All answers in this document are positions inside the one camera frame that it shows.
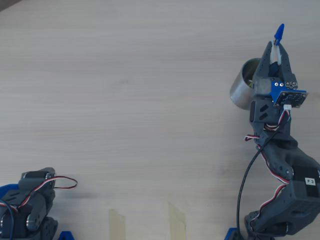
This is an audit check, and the red white black servo wire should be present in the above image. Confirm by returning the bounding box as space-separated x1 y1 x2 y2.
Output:
244 134 288 233
264 106 292 131

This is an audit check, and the blue arm base plate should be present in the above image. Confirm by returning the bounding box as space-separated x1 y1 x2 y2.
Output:
0 183 76 240
223 227 241 240

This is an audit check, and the blue ballpoint pen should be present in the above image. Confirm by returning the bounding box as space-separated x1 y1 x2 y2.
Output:
273 23 285 48

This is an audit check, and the grey gripper without camera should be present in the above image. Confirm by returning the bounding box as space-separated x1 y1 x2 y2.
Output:
17 167 56 192

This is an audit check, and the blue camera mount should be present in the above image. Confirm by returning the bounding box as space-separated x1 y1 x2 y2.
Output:
271 81 308 103

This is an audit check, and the grey gripper with camera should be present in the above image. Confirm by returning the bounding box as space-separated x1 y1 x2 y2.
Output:
249 40 299 133

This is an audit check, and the grey arm without camera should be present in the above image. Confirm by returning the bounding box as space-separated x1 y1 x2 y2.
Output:
0 184 60 240

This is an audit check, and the beige masking tape strip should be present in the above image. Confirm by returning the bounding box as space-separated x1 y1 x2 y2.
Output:
108 208 127 240
167 201 187 240

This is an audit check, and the silver metal cup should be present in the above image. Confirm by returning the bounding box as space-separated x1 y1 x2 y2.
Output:
229 57 262 111

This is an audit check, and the looped red white servo wire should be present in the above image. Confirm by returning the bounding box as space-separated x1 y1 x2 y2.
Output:
18 176 78 210

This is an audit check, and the thin dark blue wire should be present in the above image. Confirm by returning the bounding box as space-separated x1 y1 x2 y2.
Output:
0 199 17 238

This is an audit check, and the black camera circuit board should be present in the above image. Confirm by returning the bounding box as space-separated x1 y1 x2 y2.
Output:
272 91 309 109

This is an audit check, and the grey arm with wrist camera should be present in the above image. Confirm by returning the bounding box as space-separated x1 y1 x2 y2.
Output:
243 124 320 237

